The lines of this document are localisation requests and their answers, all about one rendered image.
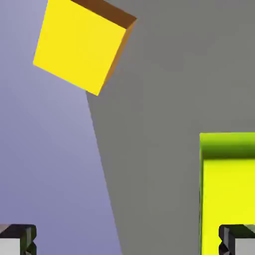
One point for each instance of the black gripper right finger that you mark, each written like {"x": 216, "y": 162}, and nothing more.
{"x": 239, "y": 239}

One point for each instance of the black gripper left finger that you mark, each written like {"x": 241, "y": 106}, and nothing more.
{"x": 14, "y": 237}

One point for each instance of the large lime green box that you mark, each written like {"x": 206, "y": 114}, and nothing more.
{"x": 227, "y": 189}

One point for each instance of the large yellow box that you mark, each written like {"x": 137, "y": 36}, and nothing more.
{"x": 79, "y": 45}

